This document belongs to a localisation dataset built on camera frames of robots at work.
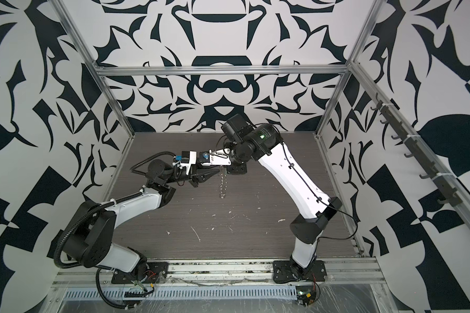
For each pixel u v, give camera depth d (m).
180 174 0.66
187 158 0.59
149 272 0.73
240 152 0.55
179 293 0.65
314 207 0.43
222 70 0.92
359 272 0.78
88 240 0.44
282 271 0.74
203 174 0.68
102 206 0.47
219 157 0.56
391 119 0.65
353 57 0.87
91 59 0.88
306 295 0.71
